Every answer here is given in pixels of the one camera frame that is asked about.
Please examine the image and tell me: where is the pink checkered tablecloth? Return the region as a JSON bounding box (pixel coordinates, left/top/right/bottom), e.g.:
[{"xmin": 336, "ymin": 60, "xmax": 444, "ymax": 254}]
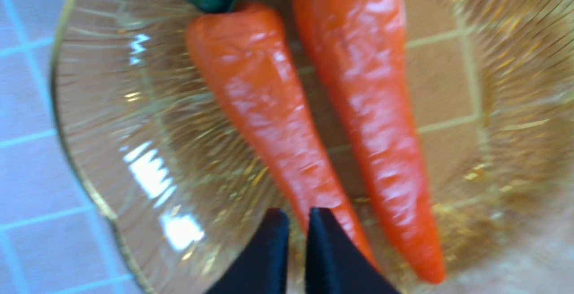
[{"xmin": 0, "ymin": 0, "xmax": 140, "ymax": 294}]

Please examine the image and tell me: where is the amber ribbed plastic plate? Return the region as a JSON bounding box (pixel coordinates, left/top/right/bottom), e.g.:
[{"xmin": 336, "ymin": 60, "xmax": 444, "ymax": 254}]
[{"xmin": 50, "ymin": 0, "xmax": 573, "ymax": 294}]

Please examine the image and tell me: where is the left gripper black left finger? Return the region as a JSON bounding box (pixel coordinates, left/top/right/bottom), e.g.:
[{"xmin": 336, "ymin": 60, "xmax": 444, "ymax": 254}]
[{"xmin": 207, "ymin": 208, "xmax": 289, "ymax": 294}]

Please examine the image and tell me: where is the orange toy carrot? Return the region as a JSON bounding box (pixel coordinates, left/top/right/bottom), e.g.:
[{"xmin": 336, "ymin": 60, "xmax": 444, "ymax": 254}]
[
  {"xmin": 185, "ymin": 0, "xmax": 377, "ymax": 267},
  {"xmin": 292, "ymin": 0, "xmax": 446, "ymax": 284}
]

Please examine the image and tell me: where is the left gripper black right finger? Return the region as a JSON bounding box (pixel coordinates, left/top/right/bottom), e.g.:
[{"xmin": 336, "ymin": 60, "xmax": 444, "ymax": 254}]
[{"xmin": 305, "ymin": 208, "xmax": 398, "ymax": 294}]

